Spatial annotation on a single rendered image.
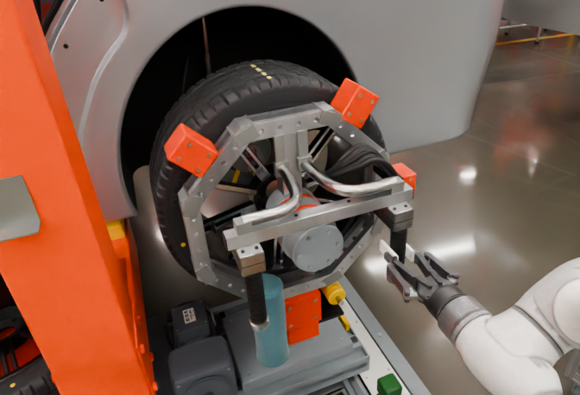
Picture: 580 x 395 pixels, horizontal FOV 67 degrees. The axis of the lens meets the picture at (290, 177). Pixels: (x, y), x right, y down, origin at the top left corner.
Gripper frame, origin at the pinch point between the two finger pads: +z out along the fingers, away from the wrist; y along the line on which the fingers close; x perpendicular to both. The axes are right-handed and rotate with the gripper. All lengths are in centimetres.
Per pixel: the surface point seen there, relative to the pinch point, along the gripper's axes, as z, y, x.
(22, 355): 62, -105, -56
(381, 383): -18.0, -13.8, -17.1
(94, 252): 3, -61, 18
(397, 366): 20, 18, -75
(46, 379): 27, -87, -34
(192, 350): 29, -50, -42
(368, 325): 41, 18, -75
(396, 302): 54, 40, -83
